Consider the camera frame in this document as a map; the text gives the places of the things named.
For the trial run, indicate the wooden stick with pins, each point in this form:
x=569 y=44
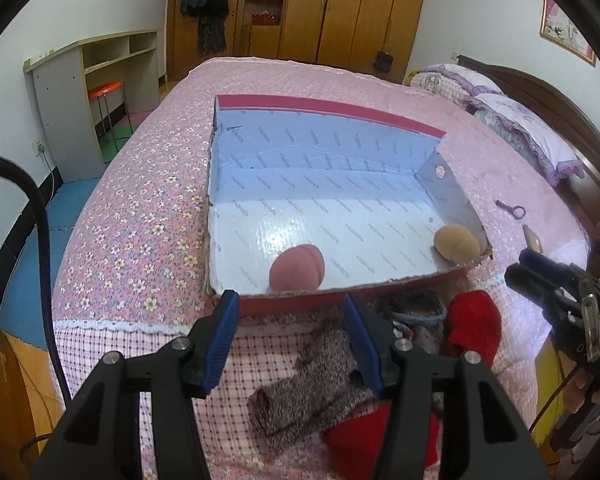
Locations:
x=532 y=240

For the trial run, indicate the small black hanging bag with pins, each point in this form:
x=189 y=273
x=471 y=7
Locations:
x=383 y=61

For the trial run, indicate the dark wooden headboard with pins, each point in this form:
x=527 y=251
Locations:
x=555 y=100

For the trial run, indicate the person's right hand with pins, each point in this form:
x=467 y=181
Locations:
x=592 y=392

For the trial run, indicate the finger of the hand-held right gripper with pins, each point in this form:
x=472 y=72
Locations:
x=527 y=280
x=540 y=260

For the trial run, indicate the white wall outlet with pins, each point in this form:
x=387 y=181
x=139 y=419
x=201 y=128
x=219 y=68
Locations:
x=40 y=148

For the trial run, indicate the grey desk with shelves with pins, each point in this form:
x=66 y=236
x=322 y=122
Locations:
x=60 y=95

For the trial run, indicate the black hanging jacket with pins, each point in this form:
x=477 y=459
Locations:
x=205 y=0

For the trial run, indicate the wooden wardrobe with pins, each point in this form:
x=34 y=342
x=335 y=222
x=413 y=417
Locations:
x=350 y=10

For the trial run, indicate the red item on wardrobe shelf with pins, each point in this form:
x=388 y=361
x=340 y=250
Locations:
x=262 y=19

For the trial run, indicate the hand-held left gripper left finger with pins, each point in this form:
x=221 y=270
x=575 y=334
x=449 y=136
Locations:
x=223 y=332

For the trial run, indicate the framed wall picture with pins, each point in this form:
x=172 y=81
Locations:
x=565 y=27

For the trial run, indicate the purple ruffled pillow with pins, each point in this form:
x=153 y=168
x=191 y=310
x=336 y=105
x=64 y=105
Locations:
x=525 y=127
x=450 y=82

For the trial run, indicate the pink peach-shaped sponge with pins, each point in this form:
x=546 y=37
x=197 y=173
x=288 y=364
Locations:
x=297 y=269

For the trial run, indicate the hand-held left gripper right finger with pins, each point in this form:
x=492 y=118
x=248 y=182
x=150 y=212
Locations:
x=360 y=332

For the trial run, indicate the orange stool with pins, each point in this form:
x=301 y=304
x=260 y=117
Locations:
x=105 y=91

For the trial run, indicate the red cardboard box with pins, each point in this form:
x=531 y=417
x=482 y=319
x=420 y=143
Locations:
x=330 y=210

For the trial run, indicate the grey knit sock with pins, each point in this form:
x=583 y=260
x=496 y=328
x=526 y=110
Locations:
x=300 y=390
x=422 y=322

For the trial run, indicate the red fuzzy sock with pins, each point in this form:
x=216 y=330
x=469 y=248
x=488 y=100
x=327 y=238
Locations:
x=365 y=442
x=472 y=327

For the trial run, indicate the orange wooden board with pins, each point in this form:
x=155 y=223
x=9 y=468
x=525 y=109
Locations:
x=5 y=400

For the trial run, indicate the tan round sponge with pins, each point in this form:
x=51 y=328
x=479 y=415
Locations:
x=457 y=244

